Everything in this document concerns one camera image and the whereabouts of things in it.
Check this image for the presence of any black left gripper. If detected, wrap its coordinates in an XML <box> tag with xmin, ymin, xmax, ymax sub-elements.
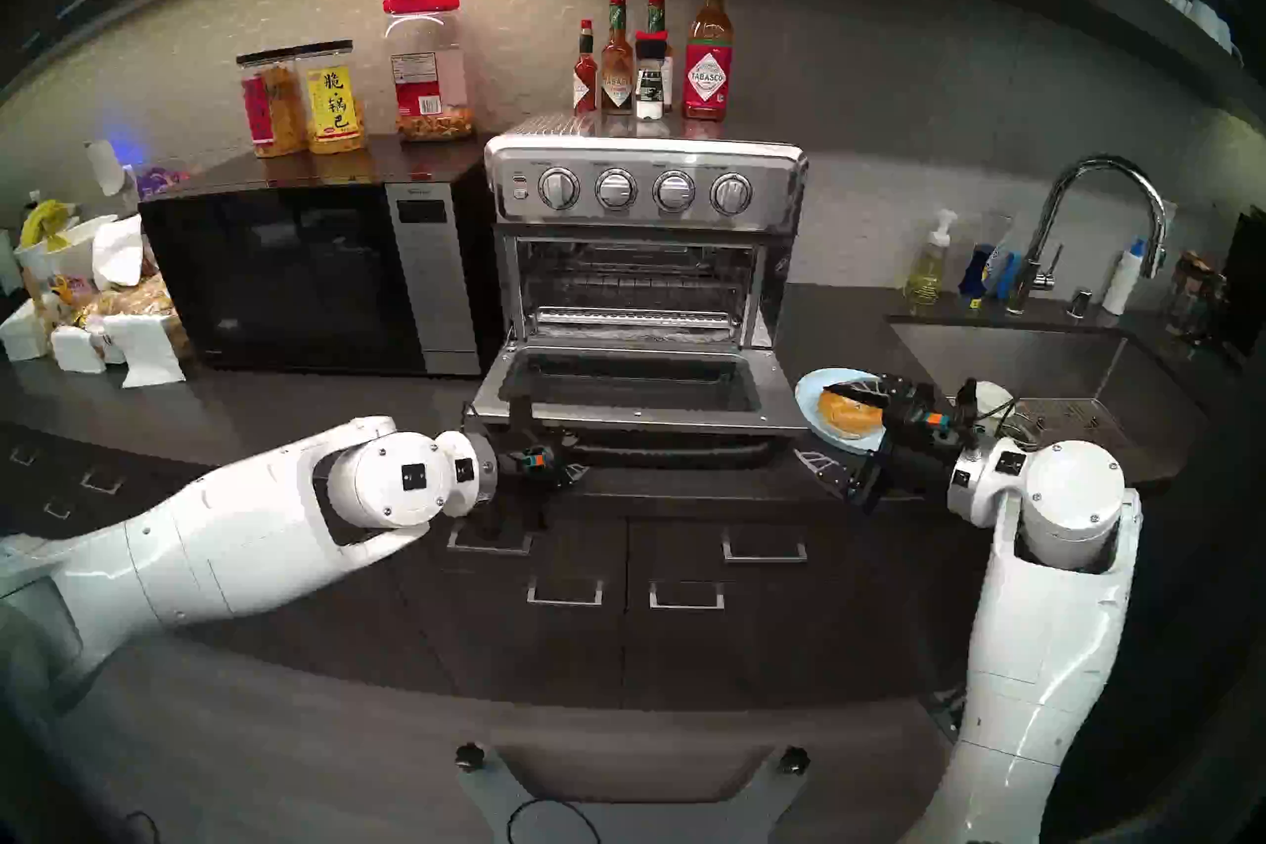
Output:
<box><xmin>497</xmin><ymin>397</ymin><xmax>589</xmax><ymax>497</ymax></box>

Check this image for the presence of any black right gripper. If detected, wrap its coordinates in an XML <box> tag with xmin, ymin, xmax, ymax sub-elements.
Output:
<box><xmin>793</xmin><ymin>372</ymin><xmax>965</xmax><ymax>517</ymax></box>

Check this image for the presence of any golden brown bagel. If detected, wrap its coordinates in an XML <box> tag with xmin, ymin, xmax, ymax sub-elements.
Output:
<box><xmin>818</xmin><ymin>387</ymin><xmax>886</xmax><ymax>440</ymax></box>

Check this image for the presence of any glass toaster oven door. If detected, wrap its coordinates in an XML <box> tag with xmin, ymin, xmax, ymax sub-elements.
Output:
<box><xmin>470</xmin><ymin>336</ymin><xmax>810</xmax><ymax>469</ymax></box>

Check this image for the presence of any stainless steel toaster oven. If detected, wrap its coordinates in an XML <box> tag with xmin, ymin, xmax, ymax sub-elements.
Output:
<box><xmin>485</xmin><ymin>112</ymin><xmax>807</xmax><ymax>354</ymax></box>

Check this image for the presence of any light blue plate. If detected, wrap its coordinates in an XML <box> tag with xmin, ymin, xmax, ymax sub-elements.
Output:
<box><xmin>794</xmin><ymin>367</ymin><xmax>891</xmax><ymax>455</ymax></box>

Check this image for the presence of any paper cup white lid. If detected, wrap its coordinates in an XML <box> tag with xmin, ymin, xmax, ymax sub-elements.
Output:
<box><xmin>954</xmin><ymin>379</ymin><xmax>1015</xmax><ymax>438</ymax></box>

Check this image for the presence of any yellow soap pump bottle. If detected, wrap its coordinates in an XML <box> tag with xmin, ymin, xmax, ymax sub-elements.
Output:
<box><xmin>904</xmin><ymin>209</ymin><xmax>958</xmax><ymax>309</ymax></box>

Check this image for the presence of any stainless steel sink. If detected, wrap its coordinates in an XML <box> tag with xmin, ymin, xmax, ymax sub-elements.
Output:
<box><xmin>885</xmin><ymin>316</ymin><xmax>1218</xmax><ymax>487</ymax></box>

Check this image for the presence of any blue dish soap bottle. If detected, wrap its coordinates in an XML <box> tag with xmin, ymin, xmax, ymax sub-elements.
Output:
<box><xmin>959</xmin><ymin>244</ymin><xmax>1005</xmax><ymax>299</ymax></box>

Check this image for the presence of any dark wood drawer cabinet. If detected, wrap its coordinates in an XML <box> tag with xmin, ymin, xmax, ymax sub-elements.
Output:
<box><xmin>0</xmin><ymin>417</ymin><xmax>990</xmax><ymax>714</ymax></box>

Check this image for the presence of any black Panasonic microwave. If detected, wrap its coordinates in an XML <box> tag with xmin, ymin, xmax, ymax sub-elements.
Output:
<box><xmin>138</xmin><ymin>160</ymin><xmax>496</xmax><ymax>378</ymax></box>

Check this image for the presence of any white bottle blue cap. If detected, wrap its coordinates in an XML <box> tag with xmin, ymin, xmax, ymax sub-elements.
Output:
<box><xmin>1101</xmin><ymin>239</ymin><xmax>1148</xmax><ymax>317</ymax></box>

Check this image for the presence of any grey robot mounting plate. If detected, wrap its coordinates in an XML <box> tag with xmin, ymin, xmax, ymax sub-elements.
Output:
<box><xmin>455</xmin><ymin>743</ymin><xmax>812</xmax><ymax>844</ymax></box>

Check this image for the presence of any glass copper French press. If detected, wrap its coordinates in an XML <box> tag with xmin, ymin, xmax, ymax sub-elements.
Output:
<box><xmin>1165</xmin><ymin>251</ymin><xmax>1227</xmax><ymax>339</ymax></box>

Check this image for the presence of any small red hot sauce bottle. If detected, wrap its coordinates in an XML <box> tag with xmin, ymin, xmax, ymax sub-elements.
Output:
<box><xmin>573</xmin><ymin>19</ymin><xmax>600</xmax><ymax>115</ymax></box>

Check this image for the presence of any medium Tabasco sauce bottle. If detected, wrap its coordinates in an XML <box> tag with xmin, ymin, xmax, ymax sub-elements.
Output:
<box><xmin>645</xmin><ymin>0</ymin><xmax>676</xmax><ymax>111</ymax></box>
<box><xmin>600</xmin><ymin>0</ymin><xmax>636</xmax><ymax>115</ymax></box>

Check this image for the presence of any chrome gooseneck faucet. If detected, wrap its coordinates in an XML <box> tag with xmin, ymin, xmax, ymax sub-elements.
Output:
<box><xmin>1007</xmin><ymin>155</ymin><xmax>1170</xmax><ymax>317</ymax></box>

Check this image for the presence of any large orange Tabasco bottle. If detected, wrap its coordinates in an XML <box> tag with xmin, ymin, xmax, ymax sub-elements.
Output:
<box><xmin>683</xmin><ymin>0</ymin><xmax>735</xmax><ymax>123</ymax></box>

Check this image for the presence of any clear jar red lid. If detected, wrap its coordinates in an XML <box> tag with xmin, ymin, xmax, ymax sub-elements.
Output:
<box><xmin>383</xmin><ymin>0</ymin><xmax>478</xmax><ymax>143</ymax></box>

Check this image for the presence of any snack jar yellow label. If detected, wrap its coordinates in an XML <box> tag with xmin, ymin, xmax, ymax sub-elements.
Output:
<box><xmin>297</xmin><ymin>41</ymin><xmax>369</xmax><ymax>155</ymax></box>

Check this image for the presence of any clear bag of bread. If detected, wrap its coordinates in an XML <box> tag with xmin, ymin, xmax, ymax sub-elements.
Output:
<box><xmin>69</xmin><ymin>273</ymin><xmax>194</xmax><ymax>358</ymax></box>

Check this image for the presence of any snack jar red label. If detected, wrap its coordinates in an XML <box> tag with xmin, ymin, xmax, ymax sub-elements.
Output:
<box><xmin>235</xmin><ymin>49</ymin><xmax>310</xmax><ymax>159</ymax></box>

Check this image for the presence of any white upright tissue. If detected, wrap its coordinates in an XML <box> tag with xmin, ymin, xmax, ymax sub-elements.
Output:
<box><xmin>92</xmin><ymin>214</ymin><xmax>149</xmax><ymax>291</ymax></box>

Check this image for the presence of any small folded white napkin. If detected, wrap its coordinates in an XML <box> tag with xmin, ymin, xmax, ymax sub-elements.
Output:
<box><xmin>49</xmin><ymin>325</ymin><xmax>108</xmax><ymax>375</ymax></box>

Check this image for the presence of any white bowl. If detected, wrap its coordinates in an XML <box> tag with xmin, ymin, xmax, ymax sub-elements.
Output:
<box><xmin>12</xmin><ymin>214</ymin><xmax>120</xmax><ymax>289</ymax></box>

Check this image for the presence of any small white container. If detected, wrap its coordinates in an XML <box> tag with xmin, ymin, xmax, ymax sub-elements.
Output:
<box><xmin>0</xmin><ymin>298</ymin><xmax>45</xmax><ymax>361</ymax></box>

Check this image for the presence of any yellow banana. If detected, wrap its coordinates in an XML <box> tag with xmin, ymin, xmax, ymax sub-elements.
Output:
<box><xmin>20</xmin><ymin>199</ymin><xmax>78</xmax><ymax>252</ymax></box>

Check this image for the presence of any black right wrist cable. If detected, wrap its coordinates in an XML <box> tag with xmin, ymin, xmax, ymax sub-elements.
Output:
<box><xmin>954</xmin><ymin>377</ymin><xmax>1035</xmax><ymax>452</ymax></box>

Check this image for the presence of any steel oven wire rack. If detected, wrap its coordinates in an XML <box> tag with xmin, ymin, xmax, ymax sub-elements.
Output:
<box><xmin>529</xmin><ymin>308</ymin><xmax>763</xmax><ymax>334</ymax></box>

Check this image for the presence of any wire air fryer basket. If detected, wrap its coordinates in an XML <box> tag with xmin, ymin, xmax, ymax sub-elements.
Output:
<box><xmin>524</xmin><ymin>244</ymin><xmax>758</xmax><ymax>304</ymax></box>

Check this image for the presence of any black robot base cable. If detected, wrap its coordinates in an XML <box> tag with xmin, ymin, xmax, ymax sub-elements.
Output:
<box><xmin>506</xmin><ymin>798</ymin><xmax>602</xmax><ymax>844</ymax></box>

